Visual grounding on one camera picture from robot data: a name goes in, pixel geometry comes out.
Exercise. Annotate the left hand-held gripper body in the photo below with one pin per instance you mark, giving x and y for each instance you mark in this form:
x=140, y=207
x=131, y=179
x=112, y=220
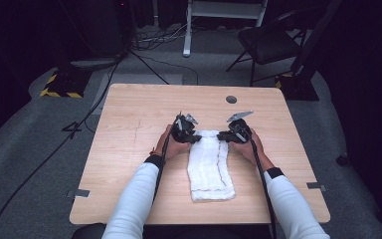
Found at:
x=182, y=129

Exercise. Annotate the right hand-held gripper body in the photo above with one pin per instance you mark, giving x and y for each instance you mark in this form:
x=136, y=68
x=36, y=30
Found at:
x=239, y=127

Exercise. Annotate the white towel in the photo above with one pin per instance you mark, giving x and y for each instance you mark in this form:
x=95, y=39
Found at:
x=210, y=166

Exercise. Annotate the person's left hand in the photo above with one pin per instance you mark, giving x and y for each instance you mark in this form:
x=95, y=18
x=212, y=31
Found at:
x=172, y=147

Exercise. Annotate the person's right hand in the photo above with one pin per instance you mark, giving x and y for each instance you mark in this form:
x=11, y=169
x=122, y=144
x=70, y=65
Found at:
x=247, y=149

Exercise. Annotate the grey table grommet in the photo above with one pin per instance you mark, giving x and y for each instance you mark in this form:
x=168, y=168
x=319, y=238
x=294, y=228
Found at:
x=231, y=99

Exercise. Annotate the black stand striped base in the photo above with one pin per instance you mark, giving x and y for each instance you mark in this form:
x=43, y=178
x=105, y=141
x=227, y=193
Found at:
x=298, y=84
x=66, y=83

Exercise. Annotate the black folding chair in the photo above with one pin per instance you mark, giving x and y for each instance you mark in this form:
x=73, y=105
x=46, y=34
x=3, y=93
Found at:
x=267, y=45

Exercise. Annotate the grey tape piece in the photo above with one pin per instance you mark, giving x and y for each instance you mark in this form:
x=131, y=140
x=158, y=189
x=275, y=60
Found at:
x=81, y=192
x=315, y=186

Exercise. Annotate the black round floor object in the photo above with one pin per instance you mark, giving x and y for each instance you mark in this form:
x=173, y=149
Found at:
x=342, y=159

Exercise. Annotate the black floor tape mark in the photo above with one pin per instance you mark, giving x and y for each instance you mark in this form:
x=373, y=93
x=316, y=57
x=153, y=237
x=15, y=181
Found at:
x=72, y=128

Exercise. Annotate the white metal stand frame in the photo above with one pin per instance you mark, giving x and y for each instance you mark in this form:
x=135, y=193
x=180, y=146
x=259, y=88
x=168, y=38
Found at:
x=225, y=9

